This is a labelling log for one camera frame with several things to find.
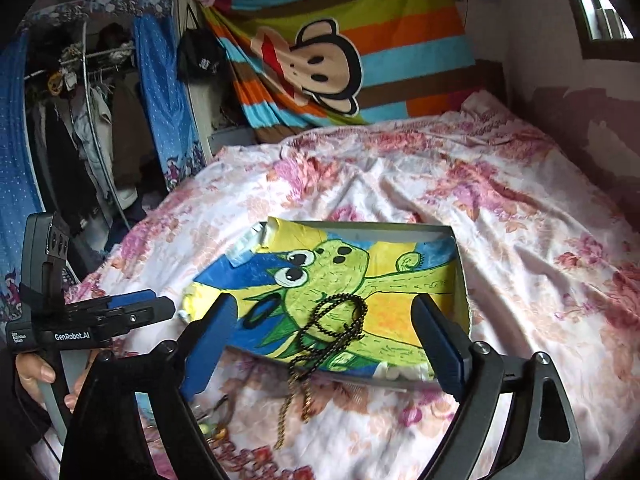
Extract blue dotted curtain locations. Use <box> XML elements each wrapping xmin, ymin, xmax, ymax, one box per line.
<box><xmin>0</xmin><ymin>25</ymin><xmax>47</xmax><ymax>323</ymax></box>
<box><xmin>131</xmin><ymin>12</ymin><xmax>207</xmax><ymax>192</ymax></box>

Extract window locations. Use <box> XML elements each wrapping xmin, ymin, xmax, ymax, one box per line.
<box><xmin>554</xmin><ymin>0</ymin><xmax>637</xmax><ymax>57</ymax></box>

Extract tray with cartoon paper lining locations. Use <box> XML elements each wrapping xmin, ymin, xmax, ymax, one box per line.
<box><xmin>181</xmin><ymin>217</ymin><xmax>473</xmax><ymax>392</ymax></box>

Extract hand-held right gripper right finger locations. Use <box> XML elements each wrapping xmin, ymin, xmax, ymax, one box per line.
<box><xmin>411</xmin><ymin>292</ymin><xmax>586</xmax><ymax>480</ymax></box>

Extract cartoon drawing paper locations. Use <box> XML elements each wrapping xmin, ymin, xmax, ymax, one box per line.
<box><xmin>182</xmin><ymin>217</ymin><xmax>468</xmax><ymax>382</ymax></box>

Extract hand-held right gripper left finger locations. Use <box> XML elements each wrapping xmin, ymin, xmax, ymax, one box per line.
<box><xmin>59</xmin><ymin>292</ymin><xmax>238</xmax><ymax>480</ymax></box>

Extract brown wooden headboard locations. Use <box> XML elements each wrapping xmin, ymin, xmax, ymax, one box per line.
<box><xmin>474</xmin><ymin>57</ymin><xmax>507</xmax><ymax>107</ymax></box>

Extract pink floral bed sheet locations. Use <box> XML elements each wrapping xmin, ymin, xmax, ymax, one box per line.
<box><xmin>30</xmin><ymin>89</ymin><xmax>640</xmax><ymax>480</ymax></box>

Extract person's left hand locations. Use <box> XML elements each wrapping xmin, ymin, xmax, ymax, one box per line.
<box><xmin>15</xmin><ymin>350</ymin><xmax>101</xmax><ymax>411</ymax></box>

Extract black cap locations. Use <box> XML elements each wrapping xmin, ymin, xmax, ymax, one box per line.
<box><xmin>176</xmin><ymin>27</ymin><xmax>226</xmax><ymax>84</ymax></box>

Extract striped monkey cartoon pillow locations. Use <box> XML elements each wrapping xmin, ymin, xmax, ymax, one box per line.
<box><xmin>200</xmin><ymin>0</ymin><xmax>478</xmax><ymax>145</ymax></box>

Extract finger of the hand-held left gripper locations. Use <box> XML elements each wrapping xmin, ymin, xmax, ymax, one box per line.
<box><xmin>102</xmin><ymin>289</ymin><xmax>157</xmax><ymax>311</ymax></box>
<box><xmin>95</xmin><ymin>297</ymin><xmax>176</xmax><ymax>335</ymax></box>

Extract gold chain necklace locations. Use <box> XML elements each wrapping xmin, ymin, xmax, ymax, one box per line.
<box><xmin>275</xmin><ymin>360</ymin><xmax>315</xmax><ymax>452</ymax></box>

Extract small beaded bracelet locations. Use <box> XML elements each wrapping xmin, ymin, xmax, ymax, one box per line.
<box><xmin>192</xmin><ymin>394</ymin><xmax>237</xmax><ymax>442</ymax></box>

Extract black bead bracelet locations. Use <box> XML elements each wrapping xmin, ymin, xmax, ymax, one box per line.
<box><xmin>287</xmin><ymin>294</ymin><xmax>369</xmax><ymax>386</ymax></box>

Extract hanging clothes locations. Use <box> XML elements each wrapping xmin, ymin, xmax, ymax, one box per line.
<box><xmin>25</xmin><ymin>72</ymin><xmax>168</xmax><ymax>243</ymax></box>

